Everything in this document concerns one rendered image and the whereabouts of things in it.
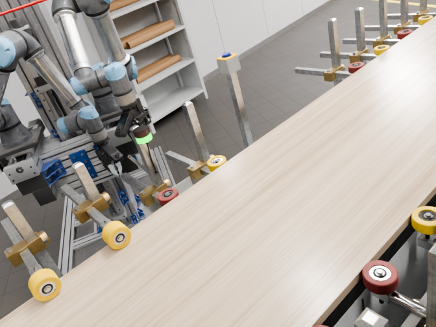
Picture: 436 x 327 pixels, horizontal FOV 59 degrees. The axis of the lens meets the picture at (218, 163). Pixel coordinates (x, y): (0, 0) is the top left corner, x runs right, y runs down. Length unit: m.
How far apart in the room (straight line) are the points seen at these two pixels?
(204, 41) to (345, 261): 4.50
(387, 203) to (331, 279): 0.32
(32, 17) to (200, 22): 3.34
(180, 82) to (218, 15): 1.12
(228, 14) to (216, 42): 0.44
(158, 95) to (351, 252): 3.97
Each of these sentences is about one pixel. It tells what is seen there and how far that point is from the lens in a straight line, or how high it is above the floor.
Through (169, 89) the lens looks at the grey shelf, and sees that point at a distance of 4.90.
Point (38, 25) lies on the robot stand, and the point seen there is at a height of 1.51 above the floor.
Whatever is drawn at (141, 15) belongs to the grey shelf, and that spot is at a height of 1.08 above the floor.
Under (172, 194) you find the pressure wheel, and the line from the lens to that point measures 1.44.
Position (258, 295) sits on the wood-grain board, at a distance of 1.02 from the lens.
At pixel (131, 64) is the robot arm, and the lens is 2.02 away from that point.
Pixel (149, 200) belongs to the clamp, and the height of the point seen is 0.84.
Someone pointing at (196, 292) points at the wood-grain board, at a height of 0.90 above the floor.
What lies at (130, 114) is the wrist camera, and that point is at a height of 1.17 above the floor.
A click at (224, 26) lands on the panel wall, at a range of 5.57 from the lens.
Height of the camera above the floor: 1.68
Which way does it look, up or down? 31 degrees down
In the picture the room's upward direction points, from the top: 17 degrees counter-clockwise
